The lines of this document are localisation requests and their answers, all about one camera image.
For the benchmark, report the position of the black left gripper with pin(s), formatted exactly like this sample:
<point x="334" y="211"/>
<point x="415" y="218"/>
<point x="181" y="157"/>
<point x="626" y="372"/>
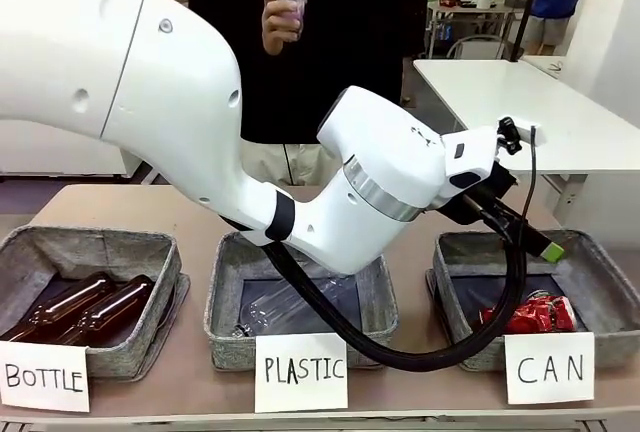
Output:
<point x="482" y="202"/>

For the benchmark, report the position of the red crushed can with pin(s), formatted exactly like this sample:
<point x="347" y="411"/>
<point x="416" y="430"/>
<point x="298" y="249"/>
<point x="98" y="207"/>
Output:
<point x="547" y="313"/>

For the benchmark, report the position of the large clear plastic bottle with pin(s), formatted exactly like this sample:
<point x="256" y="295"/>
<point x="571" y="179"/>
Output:
<point x="280" y="309"/>

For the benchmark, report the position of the brown glass bottle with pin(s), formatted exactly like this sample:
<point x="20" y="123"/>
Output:
<point x="65" y="302"/>
<point x="115" y="304"/>

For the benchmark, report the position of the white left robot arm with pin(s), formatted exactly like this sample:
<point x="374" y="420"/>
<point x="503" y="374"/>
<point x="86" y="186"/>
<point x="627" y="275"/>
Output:
<point x="150" y="77"/>

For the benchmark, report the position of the grey fabric basket can label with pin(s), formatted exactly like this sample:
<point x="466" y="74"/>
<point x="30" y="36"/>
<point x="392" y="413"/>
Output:
<point x="595" y="272"/>

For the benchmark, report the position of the white paper sign CAN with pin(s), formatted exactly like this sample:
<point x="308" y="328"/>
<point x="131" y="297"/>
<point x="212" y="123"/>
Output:
<point x="549" y="368"/>

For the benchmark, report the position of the grey fabric basket plastic label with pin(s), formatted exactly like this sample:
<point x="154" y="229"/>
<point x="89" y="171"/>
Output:
<point x="225" y="272"/>

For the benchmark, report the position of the grey fabric basket bottle label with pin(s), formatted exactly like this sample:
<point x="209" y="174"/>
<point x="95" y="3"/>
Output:
<point x="125" y="252"/>

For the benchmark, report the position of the person's right hand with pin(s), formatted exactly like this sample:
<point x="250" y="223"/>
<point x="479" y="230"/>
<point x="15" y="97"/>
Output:
<point x="275" y="27"/>

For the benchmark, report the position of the grey chair back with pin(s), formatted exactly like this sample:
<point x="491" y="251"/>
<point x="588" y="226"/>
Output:
<point x="475" y="47"/>

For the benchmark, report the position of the black pole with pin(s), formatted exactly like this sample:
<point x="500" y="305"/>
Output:
<point x="525" y="12"/>

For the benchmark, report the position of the cluttered background table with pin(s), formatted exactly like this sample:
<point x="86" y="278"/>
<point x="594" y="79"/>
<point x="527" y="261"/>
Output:
<point x="475" y="17"/>

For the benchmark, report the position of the white cylinder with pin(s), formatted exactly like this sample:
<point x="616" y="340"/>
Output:
<point x="485" y="1"/>

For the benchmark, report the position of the person's beige trousers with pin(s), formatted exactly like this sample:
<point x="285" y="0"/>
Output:
<point x="300" y="162"/>

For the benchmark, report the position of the white paper sign PLASTIC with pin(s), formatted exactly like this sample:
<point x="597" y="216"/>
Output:
<point x="301" y="372"/>

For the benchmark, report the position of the person in dark clothes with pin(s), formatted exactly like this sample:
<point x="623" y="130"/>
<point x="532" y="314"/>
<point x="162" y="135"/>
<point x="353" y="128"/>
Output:
<point x="415" y="2"/>

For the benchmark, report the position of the person in black jacket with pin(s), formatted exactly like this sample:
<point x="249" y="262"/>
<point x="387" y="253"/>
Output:
<point x="325" y="52"/>

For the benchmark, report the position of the white paper sign BOTTLE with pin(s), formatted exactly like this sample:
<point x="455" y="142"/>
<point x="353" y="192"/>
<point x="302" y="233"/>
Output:
<point x="45" y="377"/>

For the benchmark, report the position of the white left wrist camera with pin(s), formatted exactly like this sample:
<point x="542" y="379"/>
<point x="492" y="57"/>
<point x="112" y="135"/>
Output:
<point x="522" y="131"/>

